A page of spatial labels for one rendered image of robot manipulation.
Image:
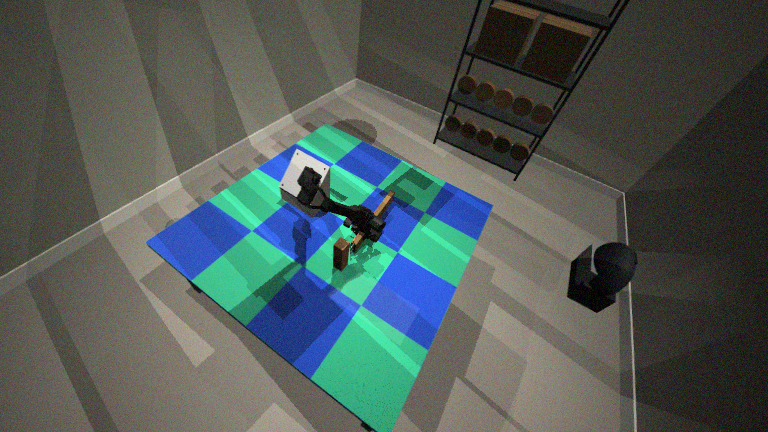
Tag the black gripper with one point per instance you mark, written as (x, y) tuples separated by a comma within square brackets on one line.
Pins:
[(369, 232)]

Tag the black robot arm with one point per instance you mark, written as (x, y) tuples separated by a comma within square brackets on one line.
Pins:
[(308, 181)]

